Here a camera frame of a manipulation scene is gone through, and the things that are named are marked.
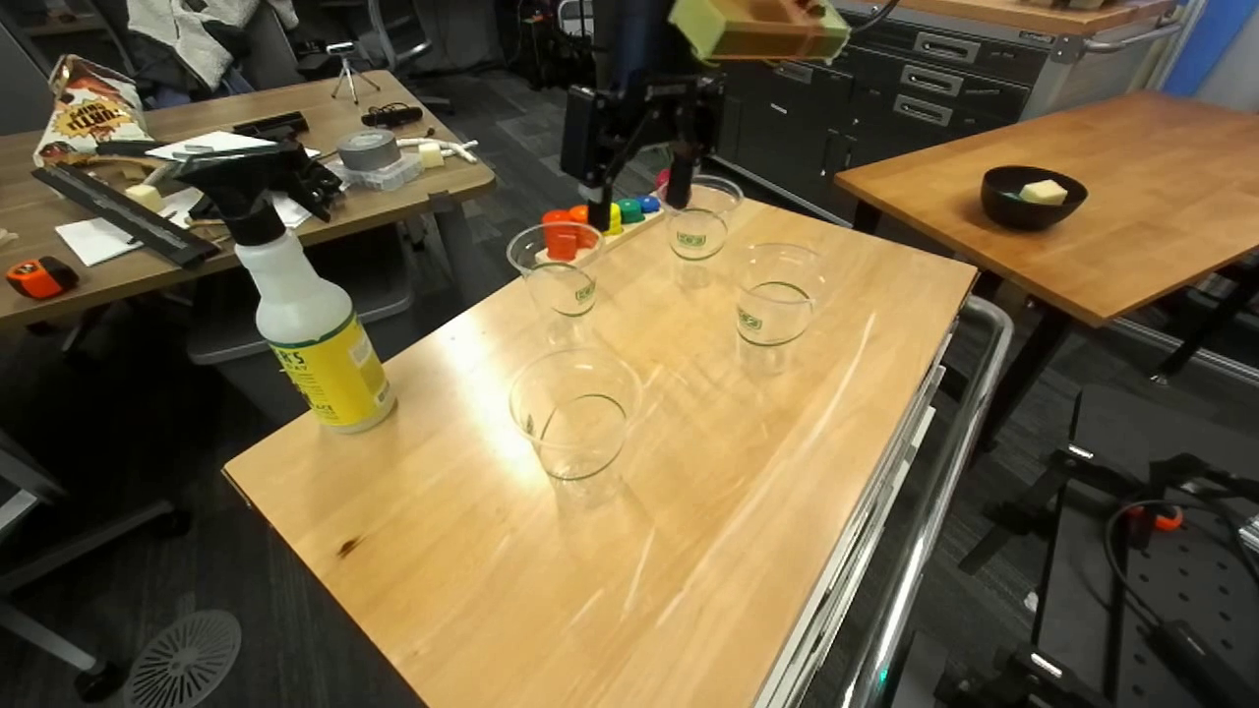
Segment white paper sheet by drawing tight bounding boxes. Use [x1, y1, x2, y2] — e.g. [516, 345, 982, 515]
[52, 213, 145, 270]
[145, 125, 285, 169]

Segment black flat bar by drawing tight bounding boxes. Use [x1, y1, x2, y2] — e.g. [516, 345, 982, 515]
[27, 161, 223, 275]

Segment grey white jacket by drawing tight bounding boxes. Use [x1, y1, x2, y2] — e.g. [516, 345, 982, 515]
[123, 0, 307, 93]

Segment black small device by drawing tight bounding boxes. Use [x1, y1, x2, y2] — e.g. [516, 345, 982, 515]
[360, 97, 428, 134]

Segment wooden side table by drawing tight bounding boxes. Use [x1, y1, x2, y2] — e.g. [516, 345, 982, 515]
[831, 88, 1259, 397]

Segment colourful toy blocks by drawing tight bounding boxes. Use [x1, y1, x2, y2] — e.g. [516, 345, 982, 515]
[530, 210, 677, 285]

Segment grey round container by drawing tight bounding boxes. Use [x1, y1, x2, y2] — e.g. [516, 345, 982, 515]
[336, 123, 401, 176]

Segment white cable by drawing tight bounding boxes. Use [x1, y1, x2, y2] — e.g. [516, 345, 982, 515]
[391, 129, 484, 169]

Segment blue panel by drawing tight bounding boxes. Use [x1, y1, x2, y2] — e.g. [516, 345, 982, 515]
[1156, 0, 1259, 104]

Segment orange tape measure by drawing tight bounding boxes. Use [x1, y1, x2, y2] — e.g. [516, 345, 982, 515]
[4, 255, 84, 308]

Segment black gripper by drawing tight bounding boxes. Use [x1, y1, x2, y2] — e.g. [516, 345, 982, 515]
[558, 74, 730, 236]

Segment small desk tripod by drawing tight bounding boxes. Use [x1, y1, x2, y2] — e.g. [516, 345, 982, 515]
[323, 37, 374, 109]

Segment yellow green wrist camera housing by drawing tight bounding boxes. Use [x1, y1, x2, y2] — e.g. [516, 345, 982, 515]
[667, 0, 854, 68]

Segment clear plastic cup green logo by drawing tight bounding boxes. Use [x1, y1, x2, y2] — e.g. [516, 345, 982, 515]
[730, 236, 836, 353]
[505, 345, 646, 492]
[505, 215, 609, 324]
[667, 169, 749, 266]

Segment black rectangular pad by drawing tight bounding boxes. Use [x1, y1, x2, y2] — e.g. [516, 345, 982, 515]
[229, 109, 317, 148]

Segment wooden office desk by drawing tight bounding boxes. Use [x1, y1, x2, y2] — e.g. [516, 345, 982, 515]
[0, 68, 500, 332]

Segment black bowl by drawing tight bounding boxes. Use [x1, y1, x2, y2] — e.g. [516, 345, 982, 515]
[975, 161, 1094, 236]

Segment office chair base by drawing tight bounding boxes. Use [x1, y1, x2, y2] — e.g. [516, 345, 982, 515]
[0, 428, 247, 708]

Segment orange clamp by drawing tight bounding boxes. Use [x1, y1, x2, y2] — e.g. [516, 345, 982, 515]
[1121, 500, 1193, 539]

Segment snack chips bag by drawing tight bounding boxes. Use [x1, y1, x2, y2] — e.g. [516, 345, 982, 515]
[27, 51, 159, 169]

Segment red cylinder peg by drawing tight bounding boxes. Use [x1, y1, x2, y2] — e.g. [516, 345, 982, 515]
[538, 205, 587, 264]

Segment white yellow spray bottle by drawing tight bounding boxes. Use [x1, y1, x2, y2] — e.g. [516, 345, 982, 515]
[154, 134, 401, 439]

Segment yellow food piece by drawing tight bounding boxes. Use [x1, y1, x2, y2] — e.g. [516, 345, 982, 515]
[1017, 176, 1075, 213]

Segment black tripod stand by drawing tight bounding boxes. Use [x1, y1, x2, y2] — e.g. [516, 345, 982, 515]
[932, 390, 1259, 708]

